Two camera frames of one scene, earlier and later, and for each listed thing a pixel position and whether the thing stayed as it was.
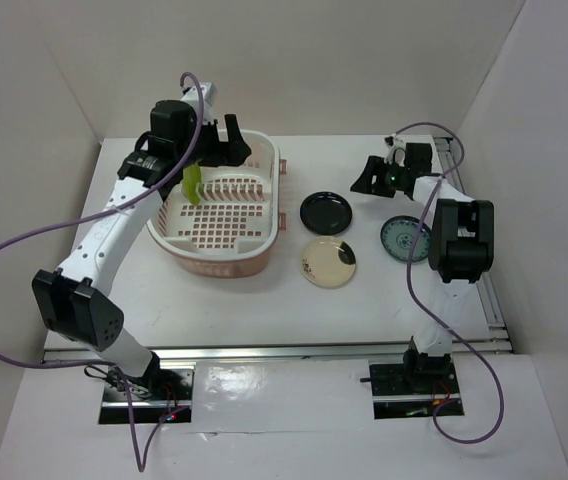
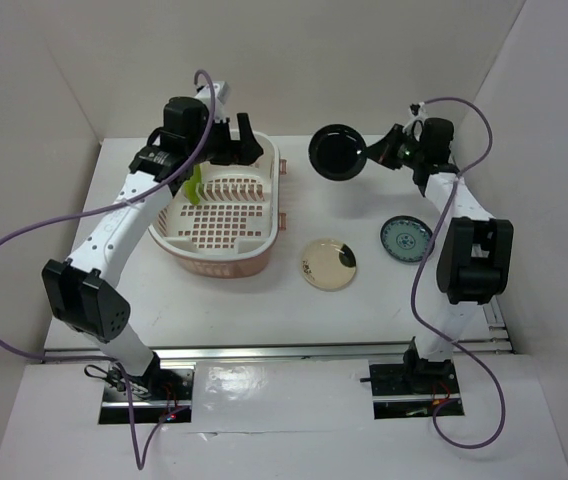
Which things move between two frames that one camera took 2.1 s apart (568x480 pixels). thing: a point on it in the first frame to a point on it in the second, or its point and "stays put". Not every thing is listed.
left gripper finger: x=211 y=151 stays put
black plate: x=325 y=213 to x=337 y=152
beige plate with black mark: x=328 y=261 stays put
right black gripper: x=376 y=166 to x=382 y=151
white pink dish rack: x=233 y=231 stays put
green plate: x=193 y=182 stays put
